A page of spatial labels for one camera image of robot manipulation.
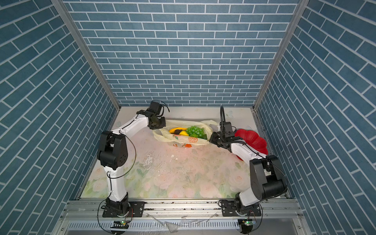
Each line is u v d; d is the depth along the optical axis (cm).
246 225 71
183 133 96
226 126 72
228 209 73
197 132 99
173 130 102
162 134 92
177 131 101
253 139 99
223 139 71
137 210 74
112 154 54
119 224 72
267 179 44
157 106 81
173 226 70
